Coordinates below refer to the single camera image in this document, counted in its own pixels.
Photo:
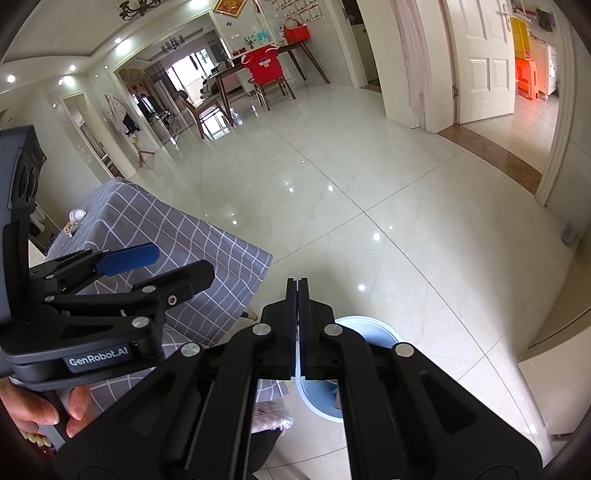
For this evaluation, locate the white blue trash bin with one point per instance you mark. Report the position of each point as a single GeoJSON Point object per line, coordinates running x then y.
{"type": "Point", "coordinates": [364, 330]}

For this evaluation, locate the wooden coat rack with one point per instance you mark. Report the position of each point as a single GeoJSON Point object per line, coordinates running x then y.
{"type": "Point", "coordinates": [122, 115]}

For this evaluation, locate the wooden dining table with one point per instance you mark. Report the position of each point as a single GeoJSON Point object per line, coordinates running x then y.
{"type": "Point", "coordinates": [231, 69]}

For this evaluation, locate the white panel door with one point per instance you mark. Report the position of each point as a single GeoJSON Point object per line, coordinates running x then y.
{"type": "Point", "coordinates": [480, 60]}

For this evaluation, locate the group of wall sheets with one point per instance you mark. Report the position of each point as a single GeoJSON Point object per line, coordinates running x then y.
{"type": "Point", "coordinates": [295, 9]}

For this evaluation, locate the turquoise container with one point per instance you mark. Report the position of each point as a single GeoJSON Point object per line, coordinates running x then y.
{"type": "Point", "coordinates": [261, 36]}

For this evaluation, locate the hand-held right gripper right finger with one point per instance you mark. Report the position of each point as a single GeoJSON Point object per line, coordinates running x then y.
{"type": "Point", "coordinates": [304, 323]}

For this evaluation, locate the person's left hand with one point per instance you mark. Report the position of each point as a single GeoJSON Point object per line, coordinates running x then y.
{"type": "Point", "coordinates": [27, 410]}

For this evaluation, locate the orange plastic stool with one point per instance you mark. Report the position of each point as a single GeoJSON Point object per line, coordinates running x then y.
{"type": "Point", "coordinates": [526, 78]}

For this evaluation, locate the large dark chandelier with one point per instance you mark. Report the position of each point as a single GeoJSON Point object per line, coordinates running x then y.
{"type": "Point", "coordinates": [138, 8]}

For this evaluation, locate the wooden dining chair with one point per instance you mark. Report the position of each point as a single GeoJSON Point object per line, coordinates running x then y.
{"type": "Point", "coordinates": [203, 110]}

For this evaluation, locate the pink patterned cloth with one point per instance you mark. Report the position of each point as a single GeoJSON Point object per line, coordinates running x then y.
{"type": "Point", "coordinates": [272, 415]}

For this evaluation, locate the small white bottle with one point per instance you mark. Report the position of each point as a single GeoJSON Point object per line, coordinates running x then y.
{"type": "Point", "coordinates": [77, 215]}

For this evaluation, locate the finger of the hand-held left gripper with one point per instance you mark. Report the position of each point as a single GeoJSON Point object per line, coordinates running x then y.
{"type": "Point", "coordinates": [184, 279]}
{"type": "Point", "coordinates": [129, 258]}

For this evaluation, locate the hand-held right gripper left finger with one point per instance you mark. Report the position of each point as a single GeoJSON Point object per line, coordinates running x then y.
{"type": "Point", "coordinates": [292, 323]}

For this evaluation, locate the wooden chair with red cover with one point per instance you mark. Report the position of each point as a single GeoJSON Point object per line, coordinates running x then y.
{"type": "Point", "coordinates": [272, 90]}

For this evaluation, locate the red framed picture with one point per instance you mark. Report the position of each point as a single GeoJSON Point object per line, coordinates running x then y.
{"type": "Point", "coordinates": [228, 5]}

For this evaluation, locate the red gift bag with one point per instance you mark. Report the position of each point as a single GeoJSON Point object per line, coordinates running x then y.
{"type": "Point", "coordinates": [296, 31]}

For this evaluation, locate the grey checked tablecloth table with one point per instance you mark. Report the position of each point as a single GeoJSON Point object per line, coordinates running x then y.
{"type": "Point", "coordinates": [184, 240]}

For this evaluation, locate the small dark chandelier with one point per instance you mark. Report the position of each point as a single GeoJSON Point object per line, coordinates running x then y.
{"type": "Point", "coordinates": [173, 45]}

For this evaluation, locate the yellow hanging cloth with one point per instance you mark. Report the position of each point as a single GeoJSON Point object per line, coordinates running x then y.
{"type": "Point", "coordinates": [519, 37]}

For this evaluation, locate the red chair cover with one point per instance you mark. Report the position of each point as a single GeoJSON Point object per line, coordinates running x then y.
{"type": "Point", "coordinates": [262, 62]}

